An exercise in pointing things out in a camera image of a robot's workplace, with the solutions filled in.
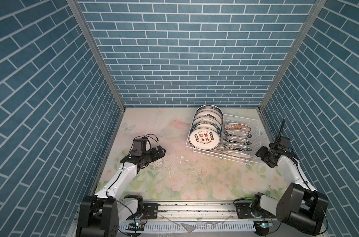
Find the small plate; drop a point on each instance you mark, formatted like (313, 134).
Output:
(237, 154)
(237, 147)
(237, 133)
(238, 140)
(237, 126)

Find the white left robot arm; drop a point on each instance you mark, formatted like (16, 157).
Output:
(100, 215)

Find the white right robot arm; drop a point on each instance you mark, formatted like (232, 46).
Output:
(301, 205)

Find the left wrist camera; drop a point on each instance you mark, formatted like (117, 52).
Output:
(139, 147)

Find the aluminium right corner post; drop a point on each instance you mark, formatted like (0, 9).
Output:
(306, 26)

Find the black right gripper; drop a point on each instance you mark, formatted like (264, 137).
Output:
(261, 152)

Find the dark green rim rear plate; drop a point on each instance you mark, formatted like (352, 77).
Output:
(209, 106)

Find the white wire dish rack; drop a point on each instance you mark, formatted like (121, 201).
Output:
(217, 152)

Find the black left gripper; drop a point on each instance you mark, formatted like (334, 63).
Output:
(156, 156)

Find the aluminium corner post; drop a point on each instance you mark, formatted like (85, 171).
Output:
(79, 17)
(306, 26)

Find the plate with red characters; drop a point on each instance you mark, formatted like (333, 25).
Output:
(204, 139)

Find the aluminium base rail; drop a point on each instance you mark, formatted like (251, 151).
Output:
(197, 210)

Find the aluminium left corner post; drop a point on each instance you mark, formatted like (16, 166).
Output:
(79, 17)

